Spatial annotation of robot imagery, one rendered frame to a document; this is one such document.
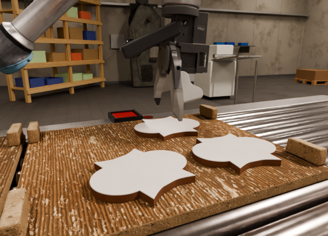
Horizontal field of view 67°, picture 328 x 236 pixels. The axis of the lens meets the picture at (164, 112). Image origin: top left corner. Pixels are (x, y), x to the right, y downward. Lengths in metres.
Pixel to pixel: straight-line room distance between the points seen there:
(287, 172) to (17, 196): 0.33
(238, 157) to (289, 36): 11.42
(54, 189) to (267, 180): 0.27
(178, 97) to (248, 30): 10.02
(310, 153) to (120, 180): 0.28
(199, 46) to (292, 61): 11.54
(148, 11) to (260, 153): 7.09
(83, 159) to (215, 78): 5.19
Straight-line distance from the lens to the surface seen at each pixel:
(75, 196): 0.32
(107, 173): 0.33
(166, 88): 0.56
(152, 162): 0.35
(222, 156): 0.38
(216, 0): 9.73
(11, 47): 0.94
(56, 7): 0.92
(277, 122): 0.71
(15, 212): 0.26
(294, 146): 0.44
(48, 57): 6.53
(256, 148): 0.42
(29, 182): 0.37
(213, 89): 5.53
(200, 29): 0.50
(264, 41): 10.91
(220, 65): 5.55
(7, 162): 0.44
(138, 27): 7.32
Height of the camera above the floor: 1.10
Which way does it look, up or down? 14 degrees down
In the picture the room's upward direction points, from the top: straight up
